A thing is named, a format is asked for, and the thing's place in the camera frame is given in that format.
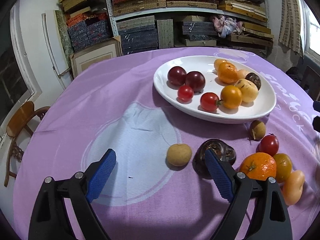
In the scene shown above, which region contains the red tomato with stem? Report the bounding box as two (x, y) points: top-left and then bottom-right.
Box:
(258, 134), (279, 156)

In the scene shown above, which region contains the yellow tomato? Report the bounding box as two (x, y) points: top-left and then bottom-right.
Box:
(273, 153), (292, 184)

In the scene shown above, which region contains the tan longan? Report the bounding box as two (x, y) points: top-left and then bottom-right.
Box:
(167, 144), (192, 167)
(249, 120), (266, 141)

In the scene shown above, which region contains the speckled yellow pepino melon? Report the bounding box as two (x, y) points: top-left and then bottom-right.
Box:
(235, 79), (258, 103)

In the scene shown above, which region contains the small dark mangosteen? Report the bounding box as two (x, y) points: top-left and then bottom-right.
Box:
(245, 72), (261, 90)

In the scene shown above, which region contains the large dark mangosteen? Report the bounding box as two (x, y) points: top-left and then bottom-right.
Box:
(193, 139), (236, 180)

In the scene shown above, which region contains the red tomato front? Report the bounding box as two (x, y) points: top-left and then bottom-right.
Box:
(220, 85), (242, 109)

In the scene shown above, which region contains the round tan pear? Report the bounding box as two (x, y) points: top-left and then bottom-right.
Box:
(237, 69), (249, 80)

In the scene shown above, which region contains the large orange mandarin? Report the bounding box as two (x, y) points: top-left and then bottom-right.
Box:
(217, 62), (238, 84)

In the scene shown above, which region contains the red tomato small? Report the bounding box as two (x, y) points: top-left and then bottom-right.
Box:
(200, 92), (223, 112)

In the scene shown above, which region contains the small orange tomato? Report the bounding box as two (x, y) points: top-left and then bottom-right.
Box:
(214, 59), (227, 70)

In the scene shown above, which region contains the dark red plum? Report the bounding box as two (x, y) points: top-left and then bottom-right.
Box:
(185, 71), (206, 93)
(167, 66), (187, 87)

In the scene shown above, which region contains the red cherry tomato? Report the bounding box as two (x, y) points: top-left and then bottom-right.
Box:
(177, 85), (194, 102)

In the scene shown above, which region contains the pale yellow pear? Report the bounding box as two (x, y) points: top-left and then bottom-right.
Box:
(282, 170), (305, 206)

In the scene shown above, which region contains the dark chair right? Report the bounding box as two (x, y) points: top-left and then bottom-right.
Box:
(286, 66), (319, 101)

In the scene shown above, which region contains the purple printed tablecloth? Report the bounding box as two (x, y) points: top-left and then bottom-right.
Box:
(13, 48), (319, 239)

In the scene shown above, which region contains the wooden chair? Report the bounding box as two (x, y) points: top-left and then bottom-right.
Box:
(4, 101), (50, 187)

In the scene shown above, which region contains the patterned curtain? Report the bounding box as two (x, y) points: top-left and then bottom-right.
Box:
(279, 0), (303, 56)

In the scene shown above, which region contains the white oval plate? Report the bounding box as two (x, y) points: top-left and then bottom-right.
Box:
(153, 55), (277, 124)

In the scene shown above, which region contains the crumpled pink cloth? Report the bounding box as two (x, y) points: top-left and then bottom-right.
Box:
(212, 15), (242, 38)

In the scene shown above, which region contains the framed picture cardboard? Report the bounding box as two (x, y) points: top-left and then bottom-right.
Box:
(70, 36), (122, 78)

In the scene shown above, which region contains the stack of blue boxes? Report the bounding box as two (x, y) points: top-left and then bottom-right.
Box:
(67, 13), (112, 52)

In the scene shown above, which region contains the metal storage shelf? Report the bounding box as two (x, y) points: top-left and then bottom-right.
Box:
(106, 0), (274, 57)

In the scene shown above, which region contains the window with white frame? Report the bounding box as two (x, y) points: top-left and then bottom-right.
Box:
(1, 1), (42, 139)

